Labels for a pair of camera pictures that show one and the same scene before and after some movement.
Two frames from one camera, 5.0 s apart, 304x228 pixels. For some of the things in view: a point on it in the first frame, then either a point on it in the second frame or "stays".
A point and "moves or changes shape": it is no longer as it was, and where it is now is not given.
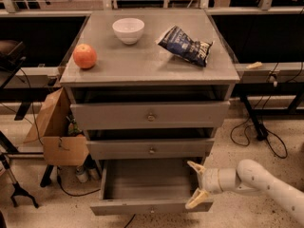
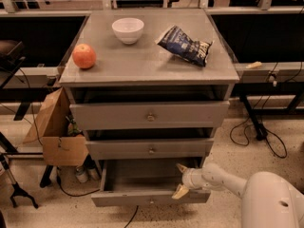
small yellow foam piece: (256, 65) stays
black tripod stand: (7, 148) stays
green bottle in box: (73, 128) stays
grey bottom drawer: (135, 185) moves or changes shape
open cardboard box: (61, 144) stays
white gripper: (210, 180) → (189, 179)
